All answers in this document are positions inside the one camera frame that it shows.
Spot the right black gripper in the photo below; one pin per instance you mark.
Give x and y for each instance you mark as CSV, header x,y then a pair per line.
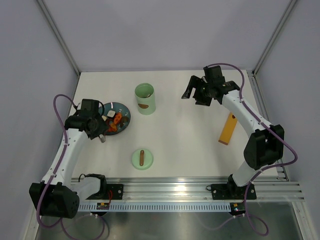
x,y
194,82

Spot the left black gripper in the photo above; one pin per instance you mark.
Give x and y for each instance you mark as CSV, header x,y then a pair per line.
x,y
102,128

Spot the metal tongs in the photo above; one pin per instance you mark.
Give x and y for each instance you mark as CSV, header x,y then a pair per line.
x,y
102,138

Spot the green cylindrical lunch container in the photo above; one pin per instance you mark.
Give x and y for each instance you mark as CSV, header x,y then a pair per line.
x,y
145,106

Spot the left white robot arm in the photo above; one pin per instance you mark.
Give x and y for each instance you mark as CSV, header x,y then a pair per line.
x,y
54,196

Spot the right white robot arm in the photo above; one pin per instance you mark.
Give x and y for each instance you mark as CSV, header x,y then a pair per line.
x,y
264,146

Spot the orange rectangular box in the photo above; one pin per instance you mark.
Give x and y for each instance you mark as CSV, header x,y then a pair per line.
x,y
228,129

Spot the toy white cheese cube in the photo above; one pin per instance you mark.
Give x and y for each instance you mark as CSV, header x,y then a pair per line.
x,y
111,114

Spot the dark teal plate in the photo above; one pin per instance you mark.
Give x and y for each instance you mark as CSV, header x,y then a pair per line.
x,y
113,129

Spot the toy orange carrot piece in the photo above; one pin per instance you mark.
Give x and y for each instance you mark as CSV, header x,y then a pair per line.
x,y
117,118

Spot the toy brown mushroom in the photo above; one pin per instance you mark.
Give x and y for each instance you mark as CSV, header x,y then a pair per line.
x,y
123,121

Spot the green round lid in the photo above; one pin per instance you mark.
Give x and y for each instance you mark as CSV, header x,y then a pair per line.
x,y
142,159

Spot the right aluminium frame post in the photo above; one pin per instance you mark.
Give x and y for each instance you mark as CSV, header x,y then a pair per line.
x,y
275,34

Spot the aluminium frame post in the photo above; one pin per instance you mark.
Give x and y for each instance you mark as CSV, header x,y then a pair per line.
x,y
275,34
44,9

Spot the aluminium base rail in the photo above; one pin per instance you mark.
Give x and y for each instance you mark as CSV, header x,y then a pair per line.
x,y
194,189

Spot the white slotted cable duct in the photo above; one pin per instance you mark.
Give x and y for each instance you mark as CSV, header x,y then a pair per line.
x,y
160,207

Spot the left aluminium frame post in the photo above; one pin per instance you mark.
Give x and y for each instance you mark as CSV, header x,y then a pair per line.
x,y
44,9

